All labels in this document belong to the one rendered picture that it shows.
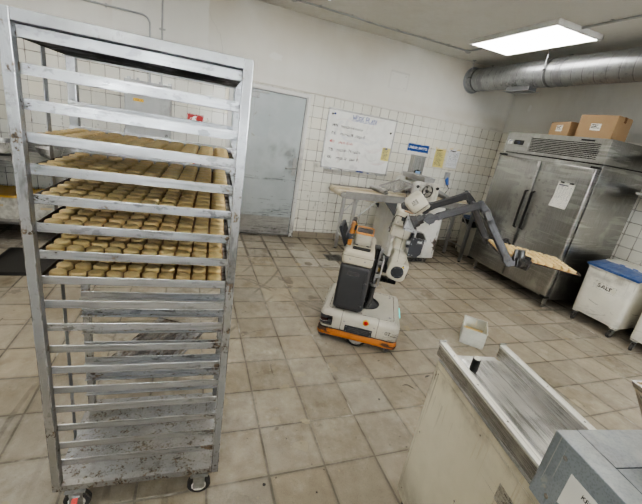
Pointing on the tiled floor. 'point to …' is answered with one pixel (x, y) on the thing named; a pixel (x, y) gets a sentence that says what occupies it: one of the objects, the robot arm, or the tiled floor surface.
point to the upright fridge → (545, 179)
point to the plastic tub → (473, 332)
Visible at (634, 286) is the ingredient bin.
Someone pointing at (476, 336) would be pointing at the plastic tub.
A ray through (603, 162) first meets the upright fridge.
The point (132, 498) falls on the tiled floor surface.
